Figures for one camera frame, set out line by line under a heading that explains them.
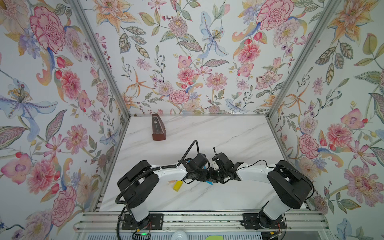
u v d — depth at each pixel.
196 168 0.69
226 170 0.71
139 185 0.46
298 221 0.76
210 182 0.86
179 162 0.61
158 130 1.01
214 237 0.71
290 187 0.46
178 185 0.84
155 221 0.74
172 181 0.88
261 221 0.67
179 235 0.66
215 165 0.76
